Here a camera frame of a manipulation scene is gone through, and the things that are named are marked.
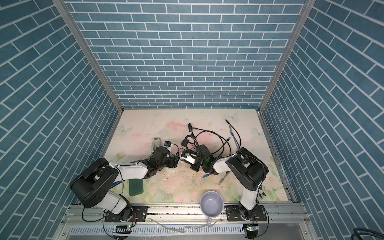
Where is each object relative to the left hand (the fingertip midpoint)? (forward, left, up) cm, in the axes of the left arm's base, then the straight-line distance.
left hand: (175, 157), depth 92 cm
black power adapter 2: (+24, -9, 0) cm, 25 cm away
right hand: (-1, -6, 0) cm, 6 cm away
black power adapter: (+11, -5, 0) cm, 12 cm away
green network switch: (-17, +21, -1) cm, 27 cm away
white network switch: (-8, +1, +2) cm, 9 cm away
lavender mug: (-26, -21, -1) cm, 34 cm away
